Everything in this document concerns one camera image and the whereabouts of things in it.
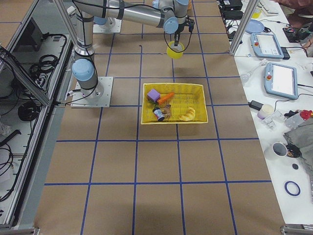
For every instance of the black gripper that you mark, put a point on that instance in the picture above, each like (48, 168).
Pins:
(179, 29)

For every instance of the yellow tape roll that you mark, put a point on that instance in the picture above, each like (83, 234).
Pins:
(175, 52)

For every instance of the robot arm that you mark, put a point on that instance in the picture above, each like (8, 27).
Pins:
(170, 15)

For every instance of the yellow woven basket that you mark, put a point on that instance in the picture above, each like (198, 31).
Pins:
(186, 95)

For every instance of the purple foam block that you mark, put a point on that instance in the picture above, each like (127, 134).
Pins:
(153, 95)

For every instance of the orange toy carrot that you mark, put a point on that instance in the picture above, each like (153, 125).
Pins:
(164, 98)

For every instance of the light blue plate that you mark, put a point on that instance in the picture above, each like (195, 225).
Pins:
(254, 26)

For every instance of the brown toy animal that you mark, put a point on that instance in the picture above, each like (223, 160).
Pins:
(166, 111)

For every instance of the small labelled bottle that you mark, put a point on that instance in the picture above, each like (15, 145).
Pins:
(158, 113)

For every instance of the toy croissant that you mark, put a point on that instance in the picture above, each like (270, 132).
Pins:
(189, 116)

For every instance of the far teach pendant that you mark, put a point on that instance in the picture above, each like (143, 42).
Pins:
(266, 46)

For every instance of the teach pendant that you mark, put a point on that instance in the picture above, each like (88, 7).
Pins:
(266, 46)
(281, 80)

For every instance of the black power adapter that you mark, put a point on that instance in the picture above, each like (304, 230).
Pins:
(255, 105)

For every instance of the near teach pendant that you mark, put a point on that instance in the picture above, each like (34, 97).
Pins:
(281, 80)

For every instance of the white purple cup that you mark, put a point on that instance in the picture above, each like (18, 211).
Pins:
(265, 111)

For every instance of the white mug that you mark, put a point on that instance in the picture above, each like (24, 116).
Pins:
(276, 151)

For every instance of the grey cloth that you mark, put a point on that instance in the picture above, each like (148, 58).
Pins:
(302, 137)

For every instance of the black bowl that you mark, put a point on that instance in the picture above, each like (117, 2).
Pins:
(293, 151)

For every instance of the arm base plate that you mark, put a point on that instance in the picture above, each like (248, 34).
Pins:
(106, 25)
(100, 97)

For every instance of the aluminium frame post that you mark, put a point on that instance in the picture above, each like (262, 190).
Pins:
(249, 10)

